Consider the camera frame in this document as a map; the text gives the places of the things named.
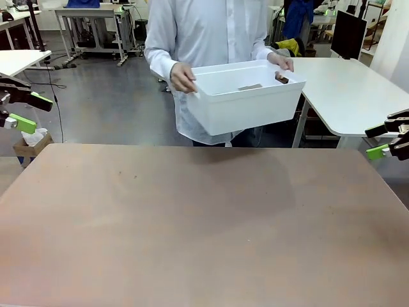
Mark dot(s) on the black stand pole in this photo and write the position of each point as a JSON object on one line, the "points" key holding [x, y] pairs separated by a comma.
{"points": [[35, 25]]}

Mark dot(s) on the black computer monitor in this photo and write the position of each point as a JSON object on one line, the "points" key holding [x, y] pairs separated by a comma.
{"points": [[348, 33]]}

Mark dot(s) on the blue jacket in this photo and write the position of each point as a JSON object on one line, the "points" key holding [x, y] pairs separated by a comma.
{"points": [[298, 19]]}

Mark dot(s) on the grey workshop desk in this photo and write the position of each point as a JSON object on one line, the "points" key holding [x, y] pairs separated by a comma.
{"points": [[92, 19]]}

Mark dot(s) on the person in white coat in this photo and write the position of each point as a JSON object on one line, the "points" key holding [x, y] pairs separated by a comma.
{"points": [[204, 32]]}

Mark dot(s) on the person's right hand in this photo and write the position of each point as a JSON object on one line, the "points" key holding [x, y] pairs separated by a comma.
{"points": [[182, 78]]}

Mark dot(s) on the black stool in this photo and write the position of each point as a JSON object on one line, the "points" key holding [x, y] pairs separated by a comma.
{"points": [[140, 28]]}

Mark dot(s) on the white plastic basket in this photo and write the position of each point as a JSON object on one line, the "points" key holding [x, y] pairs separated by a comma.
{"points": [[249, 108]]}

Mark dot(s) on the yellow cloth on chair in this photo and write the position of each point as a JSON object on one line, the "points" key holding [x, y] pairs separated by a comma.
{"points": [[289, 47]]}

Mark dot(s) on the cardboard box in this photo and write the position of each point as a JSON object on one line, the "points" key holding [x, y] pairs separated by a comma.
{"points": [[32, 148]]}

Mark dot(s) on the person's left hand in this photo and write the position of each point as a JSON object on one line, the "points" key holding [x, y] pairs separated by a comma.
{"points": [[282, 62]]}

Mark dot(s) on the white desk in background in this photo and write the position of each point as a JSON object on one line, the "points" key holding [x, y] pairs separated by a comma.
{"points": [[19, 17]]}

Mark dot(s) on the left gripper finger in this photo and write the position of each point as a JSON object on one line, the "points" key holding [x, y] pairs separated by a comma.
{"points": [[22, 124], [38, 99]]}

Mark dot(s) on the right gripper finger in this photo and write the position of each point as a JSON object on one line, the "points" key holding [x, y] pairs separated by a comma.
{"points": [[396, 123], [399, 148]]}

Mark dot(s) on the person's left forearm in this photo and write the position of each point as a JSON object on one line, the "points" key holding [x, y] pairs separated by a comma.
{"points": [[265, 51]]}

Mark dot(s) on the person's right forearm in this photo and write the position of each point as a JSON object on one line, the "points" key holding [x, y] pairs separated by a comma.
{"points": [[159, 64]]}

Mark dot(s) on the large white side table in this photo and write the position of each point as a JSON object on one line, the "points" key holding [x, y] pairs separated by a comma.
{"points": [[345, 96]]}

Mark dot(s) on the small white side table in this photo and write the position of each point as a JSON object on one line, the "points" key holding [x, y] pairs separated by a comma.
{"points": [[16, 60]]}

